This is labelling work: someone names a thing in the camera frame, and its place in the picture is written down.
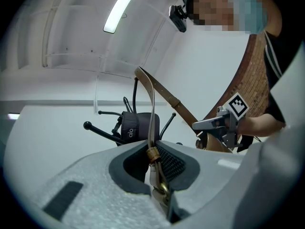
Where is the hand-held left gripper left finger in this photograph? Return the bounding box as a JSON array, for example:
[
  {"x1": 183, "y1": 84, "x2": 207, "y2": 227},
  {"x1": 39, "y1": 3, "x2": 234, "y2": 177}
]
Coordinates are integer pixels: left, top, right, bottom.
[{"x1": 28, "y1": 141, "x2": 167, "y2": 229}]

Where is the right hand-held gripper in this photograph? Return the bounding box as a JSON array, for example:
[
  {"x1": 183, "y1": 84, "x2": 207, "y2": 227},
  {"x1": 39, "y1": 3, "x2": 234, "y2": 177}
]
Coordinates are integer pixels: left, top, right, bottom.
[{"x1": 192, "y1": 92, "x2": 250, "y2": 148}]

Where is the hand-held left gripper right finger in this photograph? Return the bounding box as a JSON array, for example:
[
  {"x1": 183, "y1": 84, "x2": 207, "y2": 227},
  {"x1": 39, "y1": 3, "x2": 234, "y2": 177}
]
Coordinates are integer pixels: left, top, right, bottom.
[{"x1": 156, "y1": 140, "x2": 248, "y2": 224}]

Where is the person's right forearm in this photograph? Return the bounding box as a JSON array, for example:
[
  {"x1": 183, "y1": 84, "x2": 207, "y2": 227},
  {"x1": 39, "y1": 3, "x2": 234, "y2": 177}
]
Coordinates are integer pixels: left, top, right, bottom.
[{"x1": 238, "y1": 113, "x2": 286, "y2": 138}]

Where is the black fabric bag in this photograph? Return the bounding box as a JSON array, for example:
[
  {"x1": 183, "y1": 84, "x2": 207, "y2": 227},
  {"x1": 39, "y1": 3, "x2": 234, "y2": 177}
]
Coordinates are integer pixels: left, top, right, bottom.
[{"x1": 112, "y1": 111, "x2": 161, "y2": 144}]

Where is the black striped shirt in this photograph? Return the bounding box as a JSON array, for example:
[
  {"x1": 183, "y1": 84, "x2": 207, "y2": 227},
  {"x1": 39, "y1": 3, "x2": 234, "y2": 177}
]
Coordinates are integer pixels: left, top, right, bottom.
[{"x1": 263, "y1": 31, "x2": 305, "y2": 128}]

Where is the blue face mask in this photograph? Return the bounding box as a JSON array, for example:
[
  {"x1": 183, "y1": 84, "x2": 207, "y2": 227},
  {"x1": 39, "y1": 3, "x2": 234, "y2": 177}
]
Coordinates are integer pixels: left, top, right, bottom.
[{"x1": 227, "y1": 0, "x2": 269, "y2": 35}]

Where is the person's head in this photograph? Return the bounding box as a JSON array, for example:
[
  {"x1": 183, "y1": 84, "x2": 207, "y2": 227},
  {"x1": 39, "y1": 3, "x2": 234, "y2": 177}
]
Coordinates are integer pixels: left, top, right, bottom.
[{"x1": 181, "y1": 0, "x2": 283, "y2": 37}]

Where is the long ceiling light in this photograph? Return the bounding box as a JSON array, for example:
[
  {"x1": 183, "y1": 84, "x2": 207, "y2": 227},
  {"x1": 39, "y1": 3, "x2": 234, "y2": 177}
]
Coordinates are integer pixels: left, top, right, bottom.
[{"x1": 102, "y1": 0, "x2": 143, "y2": 34}]

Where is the black head camera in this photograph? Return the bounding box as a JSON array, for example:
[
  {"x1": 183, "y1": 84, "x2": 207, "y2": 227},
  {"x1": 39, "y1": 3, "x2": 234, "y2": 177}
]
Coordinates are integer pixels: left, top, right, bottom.
[{"x1": 168, "y1": 5, "x2": 189, "y2": 33}]

